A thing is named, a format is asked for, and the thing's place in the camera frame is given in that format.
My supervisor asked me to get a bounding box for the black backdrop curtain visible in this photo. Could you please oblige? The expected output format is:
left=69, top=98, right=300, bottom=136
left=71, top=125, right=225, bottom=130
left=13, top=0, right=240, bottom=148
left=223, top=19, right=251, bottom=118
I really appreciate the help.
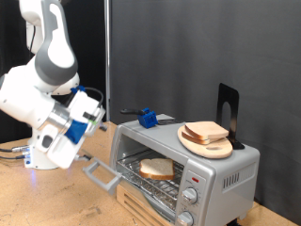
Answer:
left=0, top=0, right=107, bottom=144

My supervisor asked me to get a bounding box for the slotted spatula with blue block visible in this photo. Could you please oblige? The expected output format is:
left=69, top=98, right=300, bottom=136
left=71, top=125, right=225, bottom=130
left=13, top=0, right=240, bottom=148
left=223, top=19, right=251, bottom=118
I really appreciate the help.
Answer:
left=119, top=107, right=183, bottom=130

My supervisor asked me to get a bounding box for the black metal bookend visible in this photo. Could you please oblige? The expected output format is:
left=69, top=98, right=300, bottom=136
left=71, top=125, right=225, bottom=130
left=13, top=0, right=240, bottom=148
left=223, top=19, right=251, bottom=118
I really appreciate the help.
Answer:
left=216, top=82, right=246, bottom=151

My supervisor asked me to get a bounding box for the dark grey backdrop curtain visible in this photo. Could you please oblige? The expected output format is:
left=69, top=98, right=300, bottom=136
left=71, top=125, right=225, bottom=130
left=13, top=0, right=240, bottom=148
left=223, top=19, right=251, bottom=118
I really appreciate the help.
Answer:
left=110, top=0, right=301, bottom=225

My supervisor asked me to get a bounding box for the bread slice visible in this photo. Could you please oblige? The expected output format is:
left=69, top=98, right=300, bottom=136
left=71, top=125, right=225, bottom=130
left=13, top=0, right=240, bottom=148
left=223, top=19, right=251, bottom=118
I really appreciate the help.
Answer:
left=138, top=157, right=175, bottom=181
left=181, top=130, right=212, bottom=146

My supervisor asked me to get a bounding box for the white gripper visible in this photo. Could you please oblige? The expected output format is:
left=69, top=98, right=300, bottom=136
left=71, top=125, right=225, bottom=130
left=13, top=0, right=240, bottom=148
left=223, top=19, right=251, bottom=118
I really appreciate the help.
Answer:
left=46, top=90, right=109, bottom=170

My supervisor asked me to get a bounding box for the vertical metal pole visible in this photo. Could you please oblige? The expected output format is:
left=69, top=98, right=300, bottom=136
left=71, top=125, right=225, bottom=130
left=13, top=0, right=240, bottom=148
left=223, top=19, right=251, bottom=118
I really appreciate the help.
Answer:
left=103, top=0, right=112, bottom=122

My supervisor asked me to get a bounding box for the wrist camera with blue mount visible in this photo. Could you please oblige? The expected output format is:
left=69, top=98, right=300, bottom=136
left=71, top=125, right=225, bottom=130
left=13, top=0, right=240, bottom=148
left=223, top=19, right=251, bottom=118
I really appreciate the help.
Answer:
left=64, top=105, right=106, bottom=145

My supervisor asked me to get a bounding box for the wire oven rack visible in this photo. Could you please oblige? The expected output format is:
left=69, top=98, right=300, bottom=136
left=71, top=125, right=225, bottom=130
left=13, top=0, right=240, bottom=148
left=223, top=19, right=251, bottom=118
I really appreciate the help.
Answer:
left=116, top=149, right=185, bottom=215

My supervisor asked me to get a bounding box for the robot base cable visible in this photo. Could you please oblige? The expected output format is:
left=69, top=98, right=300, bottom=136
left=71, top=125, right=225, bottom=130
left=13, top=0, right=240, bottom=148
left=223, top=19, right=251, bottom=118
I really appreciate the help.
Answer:
left=0, top=153, right=26, bottom=161
left=0, top=144, right=31, bottom=153

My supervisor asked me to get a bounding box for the round wooden plate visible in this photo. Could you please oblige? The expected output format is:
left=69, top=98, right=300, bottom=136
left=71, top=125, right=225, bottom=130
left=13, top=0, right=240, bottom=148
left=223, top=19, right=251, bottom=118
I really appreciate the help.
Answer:
left=177, top=125, right=233, bottom=159

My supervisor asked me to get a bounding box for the glass oven door with handle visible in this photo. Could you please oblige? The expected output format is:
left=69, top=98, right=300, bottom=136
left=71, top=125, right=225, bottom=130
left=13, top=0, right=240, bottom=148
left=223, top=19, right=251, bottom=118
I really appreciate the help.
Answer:
left=82, top=156, right=177, bottom=222

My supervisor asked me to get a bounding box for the wooden toy toast slice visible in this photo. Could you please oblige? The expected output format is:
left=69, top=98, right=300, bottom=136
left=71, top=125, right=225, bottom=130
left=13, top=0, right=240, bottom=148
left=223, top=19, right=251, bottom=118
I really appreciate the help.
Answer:
left=184, top=121, right=230, bottom=141

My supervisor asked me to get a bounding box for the silver toaster oven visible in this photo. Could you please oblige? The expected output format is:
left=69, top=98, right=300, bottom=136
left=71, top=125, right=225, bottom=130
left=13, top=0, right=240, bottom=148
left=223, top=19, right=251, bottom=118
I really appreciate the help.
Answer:
left=107, top=113, right=261, bottom=226

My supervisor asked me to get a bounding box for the silver oven knob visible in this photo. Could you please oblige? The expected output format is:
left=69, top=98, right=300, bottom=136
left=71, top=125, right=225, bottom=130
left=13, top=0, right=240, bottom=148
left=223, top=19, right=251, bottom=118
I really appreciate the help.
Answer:
left=182, top=186, right=199, bottom=205
left=176, top=211, right=195, bottom=226

